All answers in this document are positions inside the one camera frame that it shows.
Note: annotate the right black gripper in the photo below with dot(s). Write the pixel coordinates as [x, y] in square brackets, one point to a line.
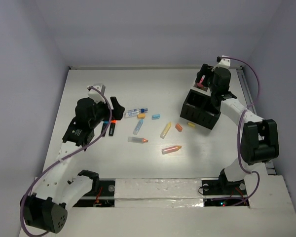
[206, 70]

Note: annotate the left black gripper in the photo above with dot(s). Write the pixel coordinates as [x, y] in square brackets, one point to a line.
[111, 110]

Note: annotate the pink cap marker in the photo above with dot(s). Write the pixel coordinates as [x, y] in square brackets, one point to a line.
[200, 84]

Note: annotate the clear blue cap bottle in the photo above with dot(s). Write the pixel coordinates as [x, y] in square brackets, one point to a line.
[135, 112]

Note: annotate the light blue marker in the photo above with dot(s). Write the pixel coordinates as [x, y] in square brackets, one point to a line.
[138, 127]

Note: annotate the light blue marker cap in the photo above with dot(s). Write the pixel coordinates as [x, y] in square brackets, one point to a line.
[156, 116]

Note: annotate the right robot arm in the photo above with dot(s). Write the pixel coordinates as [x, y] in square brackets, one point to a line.
[231, 107]

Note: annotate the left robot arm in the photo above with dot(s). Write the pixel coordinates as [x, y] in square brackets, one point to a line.
[50, 197]

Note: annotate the black and white organizer box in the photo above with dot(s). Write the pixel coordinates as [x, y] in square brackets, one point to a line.
[197, 107]

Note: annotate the orange tip clear marker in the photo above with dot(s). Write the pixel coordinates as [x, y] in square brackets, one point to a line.
[137, 140]

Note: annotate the yellow marker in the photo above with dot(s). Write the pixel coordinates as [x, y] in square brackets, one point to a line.
[165, 130]

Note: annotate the dark orange marker cap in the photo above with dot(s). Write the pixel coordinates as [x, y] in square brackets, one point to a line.
[178, 127]

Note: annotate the red orange marker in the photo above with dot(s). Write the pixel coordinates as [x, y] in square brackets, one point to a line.
[169, 150]

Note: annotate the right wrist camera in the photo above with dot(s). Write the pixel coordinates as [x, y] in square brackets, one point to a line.
[223, 62]

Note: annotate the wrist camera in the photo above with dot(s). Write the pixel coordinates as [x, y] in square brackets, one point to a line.
[96, 92]
[223, 62]

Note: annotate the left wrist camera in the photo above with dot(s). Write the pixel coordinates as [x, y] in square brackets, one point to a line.
[96, 92]

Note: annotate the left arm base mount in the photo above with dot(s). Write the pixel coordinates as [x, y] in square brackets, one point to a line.
[104, 197]

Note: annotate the aluminium rail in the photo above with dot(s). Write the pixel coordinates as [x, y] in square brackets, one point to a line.
[257, 140]

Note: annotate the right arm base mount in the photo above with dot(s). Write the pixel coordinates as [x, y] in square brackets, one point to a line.
[215, 195]

